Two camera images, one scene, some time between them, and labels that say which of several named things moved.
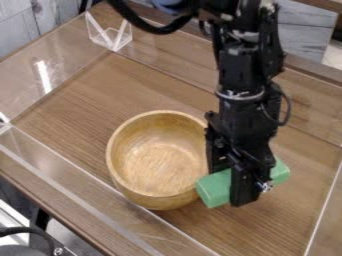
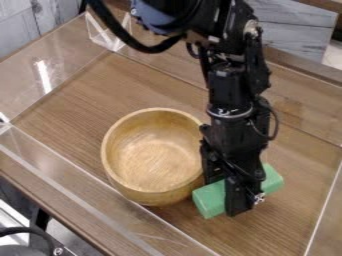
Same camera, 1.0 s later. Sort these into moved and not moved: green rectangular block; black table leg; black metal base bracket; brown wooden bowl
Moved: green rectangular block
Not moved: brown wooden bowl; black table leg; black metal base bracket
